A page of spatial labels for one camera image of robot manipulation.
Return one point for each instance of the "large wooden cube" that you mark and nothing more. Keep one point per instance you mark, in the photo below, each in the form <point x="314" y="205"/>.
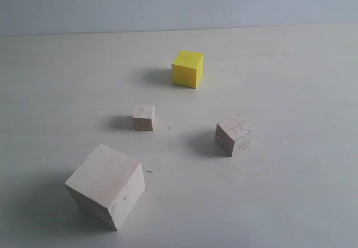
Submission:
<point x="107" y="185"/>

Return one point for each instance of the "medium wooden cube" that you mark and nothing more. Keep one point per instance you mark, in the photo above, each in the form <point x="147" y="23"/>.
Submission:
<point x="234" y="134"/>

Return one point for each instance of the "small wooden cube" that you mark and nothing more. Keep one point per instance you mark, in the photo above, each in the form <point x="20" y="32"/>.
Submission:
<point x="143" y="117"/>

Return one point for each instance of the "yellow cube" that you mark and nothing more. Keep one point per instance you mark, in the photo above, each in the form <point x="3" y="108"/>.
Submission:
<point x="187" y="69"/>

